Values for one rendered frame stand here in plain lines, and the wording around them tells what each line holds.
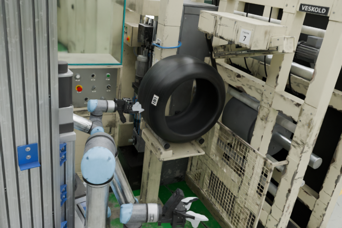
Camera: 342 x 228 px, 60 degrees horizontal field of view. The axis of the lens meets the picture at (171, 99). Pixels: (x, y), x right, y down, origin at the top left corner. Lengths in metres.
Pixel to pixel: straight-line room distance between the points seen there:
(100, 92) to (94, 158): 1.50
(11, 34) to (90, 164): 0.51
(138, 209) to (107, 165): 0.28
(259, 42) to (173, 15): 0.67
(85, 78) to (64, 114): 1.10
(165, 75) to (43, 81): 0.86
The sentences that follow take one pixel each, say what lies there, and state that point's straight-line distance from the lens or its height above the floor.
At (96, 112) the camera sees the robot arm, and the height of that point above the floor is 1.17.
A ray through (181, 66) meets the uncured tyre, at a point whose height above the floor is 1.46.
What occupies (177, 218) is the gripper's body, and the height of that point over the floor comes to 1.04.
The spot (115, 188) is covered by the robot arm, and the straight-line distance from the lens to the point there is 1.35.
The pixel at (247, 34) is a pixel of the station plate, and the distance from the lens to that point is 1.81.
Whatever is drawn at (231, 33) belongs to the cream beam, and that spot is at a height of 1.69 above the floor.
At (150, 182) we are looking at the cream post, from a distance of 2.70.
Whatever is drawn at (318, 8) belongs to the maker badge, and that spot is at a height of 1.90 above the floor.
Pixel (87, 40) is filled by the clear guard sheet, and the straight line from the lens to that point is 2.36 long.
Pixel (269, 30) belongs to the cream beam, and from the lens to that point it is 1.85.
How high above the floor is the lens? 1.94
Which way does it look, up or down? 21 degrees down
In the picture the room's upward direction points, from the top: 7 degrees clockwise
